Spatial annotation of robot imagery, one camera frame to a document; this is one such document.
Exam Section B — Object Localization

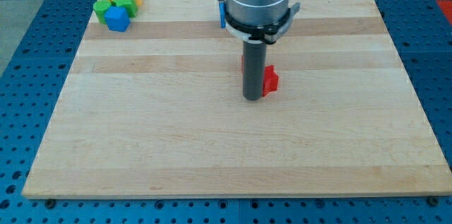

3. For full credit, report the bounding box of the red star block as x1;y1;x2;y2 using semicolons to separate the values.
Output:
262;65;279;97

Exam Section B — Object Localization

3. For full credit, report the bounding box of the green star block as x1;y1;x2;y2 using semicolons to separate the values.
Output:
112;0;138;18

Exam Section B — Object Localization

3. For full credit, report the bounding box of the blue block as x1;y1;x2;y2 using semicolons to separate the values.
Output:
104;6;130;32

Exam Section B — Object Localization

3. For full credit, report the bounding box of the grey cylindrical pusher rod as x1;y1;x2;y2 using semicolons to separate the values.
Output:
242;42;266;100

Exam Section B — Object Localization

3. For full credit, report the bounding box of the green round block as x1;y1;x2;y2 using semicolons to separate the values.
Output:
93;0;112;25

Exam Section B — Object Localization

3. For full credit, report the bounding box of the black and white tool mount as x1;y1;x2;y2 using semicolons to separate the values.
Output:
224;3;301;45

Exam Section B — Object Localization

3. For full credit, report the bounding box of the wooden board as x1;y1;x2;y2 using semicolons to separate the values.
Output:
23;0;451;199

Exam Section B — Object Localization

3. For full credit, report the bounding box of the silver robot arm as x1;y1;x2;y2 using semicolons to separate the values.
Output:
218;0;300;100

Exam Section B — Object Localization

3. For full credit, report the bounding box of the blue clamp lever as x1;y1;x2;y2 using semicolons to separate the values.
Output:
218;0;226;28

